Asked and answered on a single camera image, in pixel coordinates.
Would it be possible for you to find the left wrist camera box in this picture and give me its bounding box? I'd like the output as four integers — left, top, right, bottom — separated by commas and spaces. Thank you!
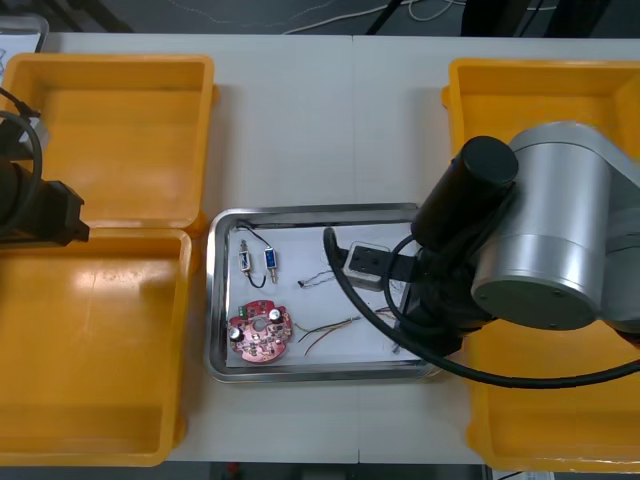
17, 112, 52, 149

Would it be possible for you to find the twisted blue-white wire harness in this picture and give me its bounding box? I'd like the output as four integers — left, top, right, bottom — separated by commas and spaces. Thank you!
296, 267, 347, 291

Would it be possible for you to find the round red circuit board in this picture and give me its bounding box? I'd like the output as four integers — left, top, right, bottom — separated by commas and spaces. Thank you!
228, 298, 297, 363

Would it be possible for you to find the yellow-orange plastic bin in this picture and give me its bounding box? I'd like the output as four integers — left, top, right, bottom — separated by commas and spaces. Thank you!
439, 57, 640, 164
0, 52, 221, 232
0, 227, 201, 469
462, 322, 640, 474

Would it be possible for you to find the steel tray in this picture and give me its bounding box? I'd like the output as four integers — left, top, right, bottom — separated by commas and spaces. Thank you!
205, 202, 442, 385

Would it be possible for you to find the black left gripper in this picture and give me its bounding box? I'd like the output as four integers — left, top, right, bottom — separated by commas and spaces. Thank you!
40, 179, 92, 247

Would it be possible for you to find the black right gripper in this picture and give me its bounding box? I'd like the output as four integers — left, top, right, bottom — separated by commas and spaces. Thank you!
397, 249, 496, 357

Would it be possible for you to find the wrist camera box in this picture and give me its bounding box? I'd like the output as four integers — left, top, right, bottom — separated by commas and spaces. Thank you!
343, 241, 393, 293
17, 112, 52, 149

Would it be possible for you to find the small grey tray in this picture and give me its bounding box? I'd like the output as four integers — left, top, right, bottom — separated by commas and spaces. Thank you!
0, 14, 50, 54

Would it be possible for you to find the metal solenoid blue label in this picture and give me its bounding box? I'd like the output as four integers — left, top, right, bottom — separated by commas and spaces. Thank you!
236, 238, 267, 290
233, 224, 280, 285

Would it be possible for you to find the thin white floor cable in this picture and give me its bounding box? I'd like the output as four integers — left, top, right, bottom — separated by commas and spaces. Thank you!
169, 0, 354, 29

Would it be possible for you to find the black left wrist camera cable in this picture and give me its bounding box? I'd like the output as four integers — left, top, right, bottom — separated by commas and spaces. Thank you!
0, 87, 44, 222

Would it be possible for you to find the black stand leg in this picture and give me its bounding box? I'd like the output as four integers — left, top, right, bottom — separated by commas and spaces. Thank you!
363, 0, 404, 36

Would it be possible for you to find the white looped floor cable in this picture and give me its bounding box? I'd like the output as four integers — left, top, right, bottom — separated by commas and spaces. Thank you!
407, 0, 466, 22

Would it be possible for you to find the white sheet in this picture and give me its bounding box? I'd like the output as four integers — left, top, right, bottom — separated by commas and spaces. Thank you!
227, 223, 426, 371

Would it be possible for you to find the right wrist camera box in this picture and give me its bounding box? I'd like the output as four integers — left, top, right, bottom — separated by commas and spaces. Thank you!
343, 241, 393, 293

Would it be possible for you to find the red green-yellow wire harness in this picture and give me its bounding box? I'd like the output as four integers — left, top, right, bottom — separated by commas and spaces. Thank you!
297, 305, 404, 358

